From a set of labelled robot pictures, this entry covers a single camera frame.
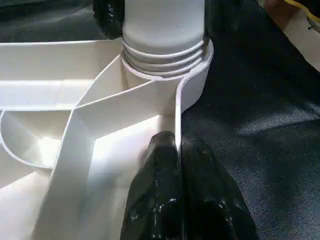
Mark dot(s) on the white plastic table top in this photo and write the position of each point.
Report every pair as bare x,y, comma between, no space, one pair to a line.
65,135

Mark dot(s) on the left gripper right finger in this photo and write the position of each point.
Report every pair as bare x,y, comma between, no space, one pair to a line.
215,200

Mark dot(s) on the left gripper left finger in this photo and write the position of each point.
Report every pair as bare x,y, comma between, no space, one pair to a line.
155,195

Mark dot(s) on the white plastic table leg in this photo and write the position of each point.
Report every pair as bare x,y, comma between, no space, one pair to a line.
162,30

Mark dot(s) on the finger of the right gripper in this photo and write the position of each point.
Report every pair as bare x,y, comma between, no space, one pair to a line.
109,17
214,20

